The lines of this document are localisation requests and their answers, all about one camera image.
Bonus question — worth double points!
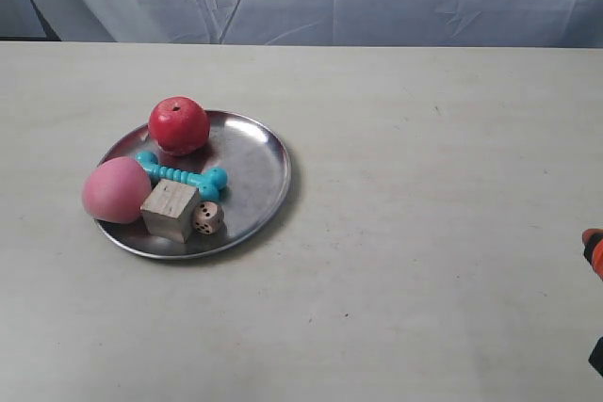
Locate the small wooden die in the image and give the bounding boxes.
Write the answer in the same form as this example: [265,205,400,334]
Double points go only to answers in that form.
[191,201,224,235]

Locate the wooden cube block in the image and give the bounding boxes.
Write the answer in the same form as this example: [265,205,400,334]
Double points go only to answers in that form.
[140,179,201,243]

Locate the turquoise bone toy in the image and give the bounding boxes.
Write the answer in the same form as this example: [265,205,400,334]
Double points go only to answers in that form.
[135,151,228,202]

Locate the red apple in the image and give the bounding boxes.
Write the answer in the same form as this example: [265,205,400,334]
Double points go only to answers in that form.
[147,96,210,156]

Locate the round steel plate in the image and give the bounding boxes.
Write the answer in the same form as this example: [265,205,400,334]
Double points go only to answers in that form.
[96,110,291,261]

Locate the pink peach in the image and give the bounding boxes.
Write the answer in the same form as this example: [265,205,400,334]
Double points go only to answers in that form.
[82,156,152,224]

